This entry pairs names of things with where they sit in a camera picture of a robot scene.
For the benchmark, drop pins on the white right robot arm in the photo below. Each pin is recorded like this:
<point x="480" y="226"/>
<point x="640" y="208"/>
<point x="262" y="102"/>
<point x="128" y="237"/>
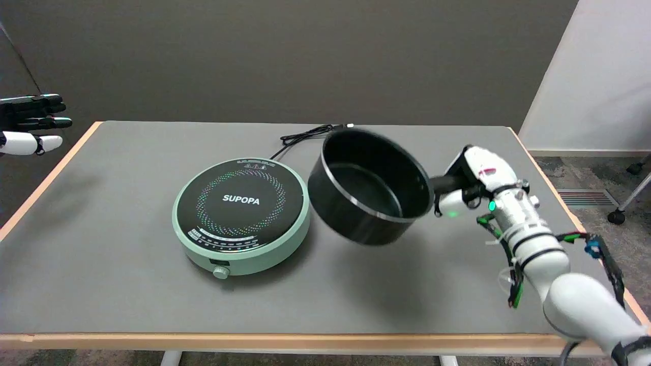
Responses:
<point x="574" y="300"/>

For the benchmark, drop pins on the green round induction cooker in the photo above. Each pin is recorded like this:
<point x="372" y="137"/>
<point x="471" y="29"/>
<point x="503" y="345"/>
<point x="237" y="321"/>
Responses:
<point x="244" y="254"/>

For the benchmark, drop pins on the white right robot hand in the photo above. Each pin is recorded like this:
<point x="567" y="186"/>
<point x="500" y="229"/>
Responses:
<point x="483" y="165"/>

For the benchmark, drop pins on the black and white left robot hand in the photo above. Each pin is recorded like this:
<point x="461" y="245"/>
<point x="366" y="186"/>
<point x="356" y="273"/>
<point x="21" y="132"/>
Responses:
<point x="20" y="142"/>

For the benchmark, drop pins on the floor vent grille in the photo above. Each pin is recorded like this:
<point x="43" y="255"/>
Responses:
<point x="587" y="198"/>

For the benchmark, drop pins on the black caster wheel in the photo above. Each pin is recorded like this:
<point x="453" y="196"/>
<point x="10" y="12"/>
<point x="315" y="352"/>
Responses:
<point x="635" y="168"/>

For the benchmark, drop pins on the white table leg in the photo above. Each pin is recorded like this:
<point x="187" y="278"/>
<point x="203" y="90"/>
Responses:
<point x="448" y="361"/>
<point x="170" y="358"/>

